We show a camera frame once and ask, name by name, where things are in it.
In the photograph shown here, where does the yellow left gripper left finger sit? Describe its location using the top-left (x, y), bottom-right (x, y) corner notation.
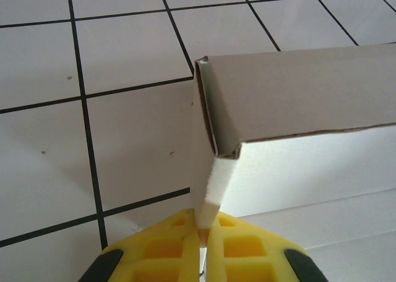
top-left (79, 209), bottom-right (202, 282)

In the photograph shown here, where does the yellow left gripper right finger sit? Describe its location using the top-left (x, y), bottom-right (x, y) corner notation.
top-left (205, 210), bottom-right (325, 282)

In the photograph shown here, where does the white paper box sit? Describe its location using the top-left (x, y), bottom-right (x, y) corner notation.
top-left (188, 42), bottom-right (396, 282)

